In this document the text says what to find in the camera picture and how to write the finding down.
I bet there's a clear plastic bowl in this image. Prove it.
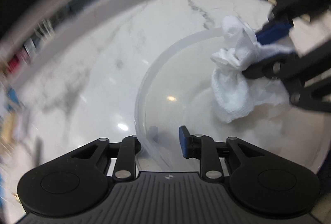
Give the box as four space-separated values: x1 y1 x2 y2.
135 26 330 172

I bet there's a white cloth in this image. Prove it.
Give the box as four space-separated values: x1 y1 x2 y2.
210 16 293 123

